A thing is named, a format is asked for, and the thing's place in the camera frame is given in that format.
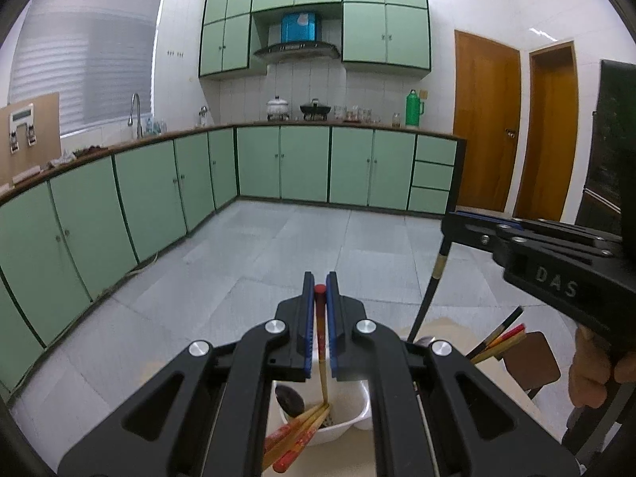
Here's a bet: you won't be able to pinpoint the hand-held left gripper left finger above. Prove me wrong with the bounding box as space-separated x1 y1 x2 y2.
57 271 316 477

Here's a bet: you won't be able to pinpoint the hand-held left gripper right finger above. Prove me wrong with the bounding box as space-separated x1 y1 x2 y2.
325 271 580 477

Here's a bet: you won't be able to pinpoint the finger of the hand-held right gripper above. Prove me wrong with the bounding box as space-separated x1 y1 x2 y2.
440 219 623 265
448 211 623 246

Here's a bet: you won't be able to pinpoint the red-topped wooden chopstick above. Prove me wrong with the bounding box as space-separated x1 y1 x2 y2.
313 283 332 404

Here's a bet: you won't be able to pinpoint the black chopstick with gold band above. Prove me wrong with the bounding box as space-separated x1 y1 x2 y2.
407 237 454 345

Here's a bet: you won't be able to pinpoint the white plastic basket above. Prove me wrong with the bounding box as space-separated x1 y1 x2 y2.
270 380 374 446

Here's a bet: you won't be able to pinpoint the person's right hand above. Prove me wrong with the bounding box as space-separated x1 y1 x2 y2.
568 327 636 409

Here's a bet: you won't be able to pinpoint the red chopstick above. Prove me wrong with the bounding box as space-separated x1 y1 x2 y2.
476 324 526 355

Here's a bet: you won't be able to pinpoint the dark spoon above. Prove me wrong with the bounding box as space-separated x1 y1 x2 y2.
275 384 305 417

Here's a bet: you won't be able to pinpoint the orange wooden chopstick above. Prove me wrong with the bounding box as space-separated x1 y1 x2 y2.
469 332 528 365

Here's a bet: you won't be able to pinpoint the brown stool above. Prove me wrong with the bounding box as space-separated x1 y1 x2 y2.
504 331 562 399

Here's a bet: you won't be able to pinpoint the plain wooden door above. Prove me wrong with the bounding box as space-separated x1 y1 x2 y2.
512 40 580 222

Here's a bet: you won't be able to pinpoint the red-tipped chopstick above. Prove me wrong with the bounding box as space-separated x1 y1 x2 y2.
260 402 329 470
272 405 333 474

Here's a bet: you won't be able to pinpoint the green thermos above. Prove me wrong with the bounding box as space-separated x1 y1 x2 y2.
404 89 426 128

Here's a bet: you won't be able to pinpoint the black wok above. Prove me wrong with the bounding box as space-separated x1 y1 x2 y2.
299 99 333 121

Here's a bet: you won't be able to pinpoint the green lower cabinets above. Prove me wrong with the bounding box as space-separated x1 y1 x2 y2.
0 123 468 403

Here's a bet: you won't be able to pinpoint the green cabinets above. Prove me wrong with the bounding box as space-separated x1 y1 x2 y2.
0 123 468 403
198 0 432 80

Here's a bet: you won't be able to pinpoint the green upper cabinets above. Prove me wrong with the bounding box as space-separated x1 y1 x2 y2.
198 0 432 80

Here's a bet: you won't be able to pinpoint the range hood with blue film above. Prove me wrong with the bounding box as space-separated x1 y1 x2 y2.
253 10 342 64

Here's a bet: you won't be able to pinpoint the metal faucet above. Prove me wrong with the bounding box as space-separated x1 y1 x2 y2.
128 92 143 139

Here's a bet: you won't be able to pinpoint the cardboard board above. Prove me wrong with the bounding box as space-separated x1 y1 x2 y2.
0 91 62 188

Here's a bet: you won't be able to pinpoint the white device on board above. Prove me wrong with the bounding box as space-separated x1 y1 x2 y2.
8 104 39 153

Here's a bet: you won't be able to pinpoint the window blind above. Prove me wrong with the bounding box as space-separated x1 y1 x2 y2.
7 0 166 138

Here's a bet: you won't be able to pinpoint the wooden door with handle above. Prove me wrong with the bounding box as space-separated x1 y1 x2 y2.
452 29 523 212

